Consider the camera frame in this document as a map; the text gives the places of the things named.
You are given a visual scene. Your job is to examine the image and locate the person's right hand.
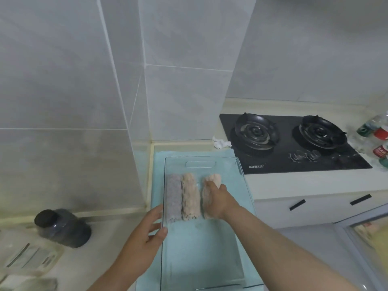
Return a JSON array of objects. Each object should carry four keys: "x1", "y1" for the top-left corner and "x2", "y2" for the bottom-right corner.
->
[{"x1": 208, "y1": 184, "x2": 242, "y2": 221}]

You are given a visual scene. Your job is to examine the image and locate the person's left hand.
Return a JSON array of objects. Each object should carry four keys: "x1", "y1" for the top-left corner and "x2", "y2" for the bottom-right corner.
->
[{"x1": 114, "y1": 204, "x2": 169, "y2": 278}]

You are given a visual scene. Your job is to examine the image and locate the beige checked towel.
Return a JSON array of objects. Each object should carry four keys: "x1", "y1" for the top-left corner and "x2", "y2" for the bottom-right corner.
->
[
  {"x1": 181, "y1": 173, "x2": 202, "y2": 222},
  {"x1": 200, "y1": 173, "x2": 222, "y2": 220}
]

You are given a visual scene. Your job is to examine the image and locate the grey checked towel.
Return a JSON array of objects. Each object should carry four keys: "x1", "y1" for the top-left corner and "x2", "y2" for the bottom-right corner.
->
[{"x1": 165, "y1": 174, "x2": 183, "y2": 224}]

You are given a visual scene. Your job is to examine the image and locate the clear plastic tray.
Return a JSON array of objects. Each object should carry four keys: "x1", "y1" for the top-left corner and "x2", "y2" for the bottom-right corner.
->
[{"x1": 160, "y1": 156, "x2": 265, "y2": 291}]

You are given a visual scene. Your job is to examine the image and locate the person's right forearm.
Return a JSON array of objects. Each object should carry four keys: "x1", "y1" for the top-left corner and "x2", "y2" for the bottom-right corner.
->
[{"x1": 226, "y1": 204, "x2": 361, "y2": 291}]

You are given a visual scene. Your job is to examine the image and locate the clear plastic storage bin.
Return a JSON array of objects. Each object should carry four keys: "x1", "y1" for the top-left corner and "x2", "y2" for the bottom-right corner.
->
[{"x1": 135, "y1": 149, "x2": 268, "y2": 291}]

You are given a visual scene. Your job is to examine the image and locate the white paper wad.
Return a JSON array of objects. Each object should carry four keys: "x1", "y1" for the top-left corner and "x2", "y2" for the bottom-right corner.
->
[{"x1": 211, "y1": 136, "x2": 233, "y2": 150}]

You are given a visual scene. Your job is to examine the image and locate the black gas stove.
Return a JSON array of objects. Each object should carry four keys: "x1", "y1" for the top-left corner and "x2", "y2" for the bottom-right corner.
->
[{"x1": 219, "y1": 113, "x2": 373, "y2": 175}]

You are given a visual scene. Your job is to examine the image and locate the dark bottle black cap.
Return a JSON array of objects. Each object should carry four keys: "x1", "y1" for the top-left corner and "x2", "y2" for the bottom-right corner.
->
[{"x1": 34, "y1": 209, "x2": 92, "y2": 249}]

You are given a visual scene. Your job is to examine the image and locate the white stove cabinet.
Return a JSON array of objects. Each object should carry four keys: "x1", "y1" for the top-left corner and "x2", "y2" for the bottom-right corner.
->
[{"x1": 254, "y1": 190, "x2": 388, "y2": 230}]

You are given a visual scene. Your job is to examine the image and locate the glass door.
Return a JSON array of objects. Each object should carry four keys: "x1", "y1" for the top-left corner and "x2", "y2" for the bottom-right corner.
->
[{"x1": 333, "y1": 202, "x2": 388, "y2": 291}]

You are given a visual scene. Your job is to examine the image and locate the group of water bottles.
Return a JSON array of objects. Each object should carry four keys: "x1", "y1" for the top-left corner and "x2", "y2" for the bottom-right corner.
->
[{"x1": 348, "y1": 139, "x2": 388, "y2": 162}]

